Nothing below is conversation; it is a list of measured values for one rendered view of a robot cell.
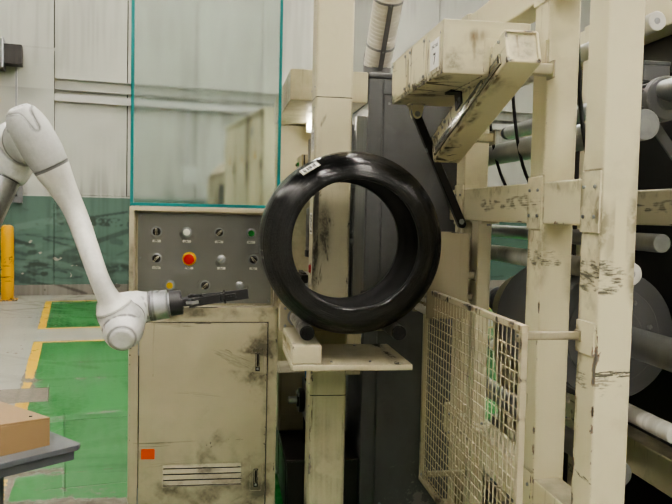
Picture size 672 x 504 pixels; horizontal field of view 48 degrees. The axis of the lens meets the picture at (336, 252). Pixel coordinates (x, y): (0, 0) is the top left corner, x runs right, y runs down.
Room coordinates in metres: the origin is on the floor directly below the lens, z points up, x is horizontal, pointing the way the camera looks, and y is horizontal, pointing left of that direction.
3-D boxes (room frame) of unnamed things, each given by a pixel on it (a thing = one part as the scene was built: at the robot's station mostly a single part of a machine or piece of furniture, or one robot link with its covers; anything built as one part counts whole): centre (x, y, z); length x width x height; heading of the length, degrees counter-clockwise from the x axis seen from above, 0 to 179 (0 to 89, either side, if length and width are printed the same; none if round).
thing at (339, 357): (2.43, -0.03, 0.80); 0.37 x 0.36 x 0.02; 99
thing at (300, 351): (2.41, 0.11, 0.84); 0.36 x 0.09 x 0.06; 9
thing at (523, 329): (2.25, -0.39, 0.65); 0.90 x 0.02 x 0.70; 9
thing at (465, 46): (2.35, -0.34, 1.71); 0.61 x 0.25 x 0.15; 9
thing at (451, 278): (2.70, -0.37, 1.05); 0.20 x 0.15 x 0.30; 9
